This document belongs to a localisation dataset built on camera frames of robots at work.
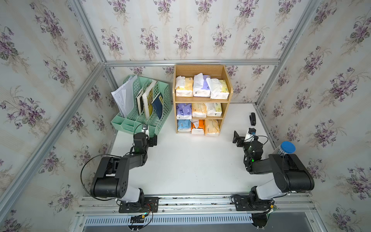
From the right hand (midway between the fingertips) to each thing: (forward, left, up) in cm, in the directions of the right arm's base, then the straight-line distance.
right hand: (244, 132), depth 90 cm
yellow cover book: (+15, +62, +13) cm, 65 cm away
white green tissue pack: (+9, +20, +11) cm, 24 cm away
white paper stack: (+16, +77, +15) cm, 80 cm away
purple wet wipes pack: (+8, +38, +11) cm, 41 cm away
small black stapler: (+18, -13, -8) cm, 24 cm away
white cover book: (+18, +69, +10) cm, 72 cm away
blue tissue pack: (+8, +39, -5) cm, 40 cm away
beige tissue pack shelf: (+9, +29, +11) cm, 32 cm away
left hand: (-1, +62, -3) cm, 62 cm away
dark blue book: (+18, +58, +5) cm, 61 cm away
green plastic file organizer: (+8, +74, -2) cm, 74 cm away
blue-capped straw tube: (-15, -15, +8) cm, 23 cm away
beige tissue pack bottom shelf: (+5, +19, -3) cm, 20 cm away
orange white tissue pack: (+4, +29, -1) cm, 30 cm away
